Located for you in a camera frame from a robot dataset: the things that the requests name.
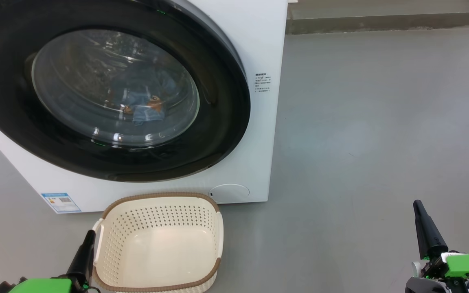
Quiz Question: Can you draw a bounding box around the cream perforated laundry basket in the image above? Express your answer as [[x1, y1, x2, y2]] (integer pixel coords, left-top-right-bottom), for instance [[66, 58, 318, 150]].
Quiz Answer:
[[91, 192, 224, 293]]

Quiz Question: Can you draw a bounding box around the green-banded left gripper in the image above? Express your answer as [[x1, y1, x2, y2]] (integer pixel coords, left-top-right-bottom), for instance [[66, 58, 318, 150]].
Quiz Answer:
[[9, 230, 96, 293]]

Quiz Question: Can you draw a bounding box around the blue energy label sticker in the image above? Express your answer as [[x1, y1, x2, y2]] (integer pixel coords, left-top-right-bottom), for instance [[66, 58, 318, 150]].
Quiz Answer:
[[41, 192, 81, 213]]

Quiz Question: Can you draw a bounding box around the blue bear-print garment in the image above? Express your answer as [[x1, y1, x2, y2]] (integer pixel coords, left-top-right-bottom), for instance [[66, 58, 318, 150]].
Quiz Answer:
[[108, 65, 178, 126]]

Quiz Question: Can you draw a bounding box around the white front-load washing machine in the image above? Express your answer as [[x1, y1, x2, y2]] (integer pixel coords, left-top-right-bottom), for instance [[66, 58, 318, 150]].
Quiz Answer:
[[0, 0, 289, 214]]

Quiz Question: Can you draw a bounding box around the printed text notice label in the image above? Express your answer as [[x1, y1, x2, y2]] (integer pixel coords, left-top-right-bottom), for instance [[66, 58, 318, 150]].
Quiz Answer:
[[254, 72, 272, 93]]

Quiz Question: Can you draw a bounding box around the round white filter cover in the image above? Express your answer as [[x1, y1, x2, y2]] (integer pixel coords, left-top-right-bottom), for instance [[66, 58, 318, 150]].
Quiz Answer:
[[209, 184, 250, 203]]

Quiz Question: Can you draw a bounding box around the round black glass washer door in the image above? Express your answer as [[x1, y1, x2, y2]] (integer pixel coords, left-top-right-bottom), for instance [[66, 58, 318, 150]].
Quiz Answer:
[[0, 0, 251, 182]]

